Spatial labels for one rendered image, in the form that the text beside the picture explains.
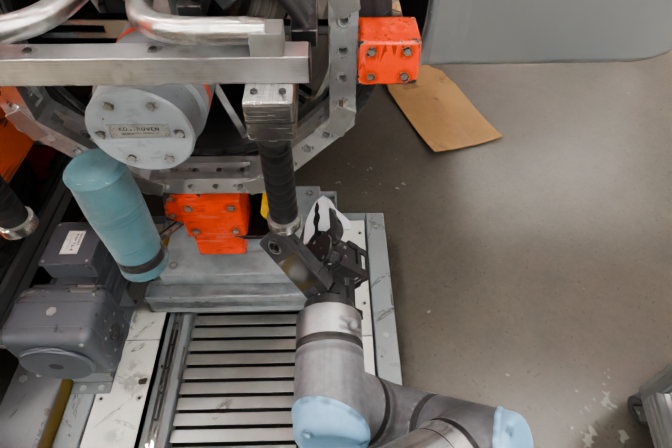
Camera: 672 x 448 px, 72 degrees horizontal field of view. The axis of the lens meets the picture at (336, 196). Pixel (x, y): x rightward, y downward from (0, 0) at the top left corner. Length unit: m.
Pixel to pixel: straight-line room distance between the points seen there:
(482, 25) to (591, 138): 1.30
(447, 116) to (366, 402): 1.54
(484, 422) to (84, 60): 0.55
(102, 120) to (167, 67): 0.16
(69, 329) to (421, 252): 0.98
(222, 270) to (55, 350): 0.40
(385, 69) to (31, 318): 0.80
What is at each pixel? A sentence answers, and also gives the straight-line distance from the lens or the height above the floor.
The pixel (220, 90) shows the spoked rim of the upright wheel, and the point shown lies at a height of 0.73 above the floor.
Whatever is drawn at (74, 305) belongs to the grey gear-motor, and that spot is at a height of 0.40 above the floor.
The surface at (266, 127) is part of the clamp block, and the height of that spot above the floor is 0.92.
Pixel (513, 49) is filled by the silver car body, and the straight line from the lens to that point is 0.92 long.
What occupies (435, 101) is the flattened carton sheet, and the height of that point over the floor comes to 0.01.
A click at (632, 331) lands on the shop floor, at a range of 1.59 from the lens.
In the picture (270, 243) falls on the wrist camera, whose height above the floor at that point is 0.70.
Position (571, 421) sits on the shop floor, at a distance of 1.40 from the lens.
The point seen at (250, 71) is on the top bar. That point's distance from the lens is 0.47.
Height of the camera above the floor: 1.22
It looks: 48 degrees down
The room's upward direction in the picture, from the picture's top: straight up
